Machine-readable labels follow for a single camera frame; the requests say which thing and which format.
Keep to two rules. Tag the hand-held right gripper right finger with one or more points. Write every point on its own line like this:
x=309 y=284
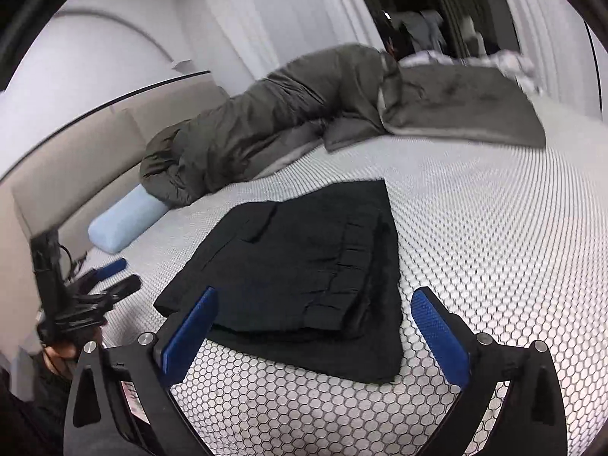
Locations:
x=439 y=337

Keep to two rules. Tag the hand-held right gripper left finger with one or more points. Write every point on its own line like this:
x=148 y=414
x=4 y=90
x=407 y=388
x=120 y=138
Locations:
x=190 y=337

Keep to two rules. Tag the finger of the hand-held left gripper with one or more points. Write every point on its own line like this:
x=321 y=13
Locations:
x=123 y=287
x=111 y=267

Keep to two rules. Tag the black pants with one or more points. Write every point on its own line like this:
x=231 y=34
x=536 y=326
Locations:
x=294 y=270

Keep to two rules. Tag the person's left hand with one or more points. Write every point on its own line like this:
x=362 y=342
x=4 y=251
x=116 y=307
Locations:
x=64 y=354

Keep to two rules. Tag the light blue pillow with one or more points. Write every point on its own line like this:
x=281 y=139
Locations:
x=123 y=223

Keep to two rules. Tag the beige padded headboard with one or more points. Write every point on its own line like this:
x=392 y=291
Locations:
x=71 y=161

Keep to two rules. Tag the white honeycomb pattern mattress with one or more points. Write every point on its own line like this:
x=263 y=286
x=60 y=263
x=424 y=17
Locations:
x=475 y=223

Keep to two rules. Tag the person's dark clothing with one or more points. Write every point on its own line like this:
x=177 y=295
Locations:
x=23 y=413

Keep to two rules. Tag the grey duvet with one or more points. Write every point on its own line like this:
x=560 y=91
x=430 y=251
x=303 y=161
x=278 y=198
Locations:
x=285 y=114

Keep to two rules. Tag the white crumpled cloth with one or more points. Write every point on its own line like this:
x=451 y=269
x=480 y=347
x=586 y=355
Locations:
x=503 y=64

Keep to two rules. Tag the white office chair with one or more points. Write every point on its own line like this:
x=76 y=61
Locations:
x=470 y=35

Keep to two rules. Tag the grey clothes pile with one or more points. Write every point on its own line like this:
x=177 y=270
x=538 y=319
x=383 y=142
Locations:
x=422 y=31

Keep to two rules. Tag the brown striped curtain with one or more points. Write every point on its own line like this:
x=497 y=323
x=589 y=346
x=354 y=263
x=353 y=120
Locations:
x=449 y=9

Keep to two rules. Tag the white curtain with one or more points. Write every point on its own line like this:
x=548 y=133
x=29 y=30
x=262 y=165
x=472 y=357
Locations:
x=536 y=14

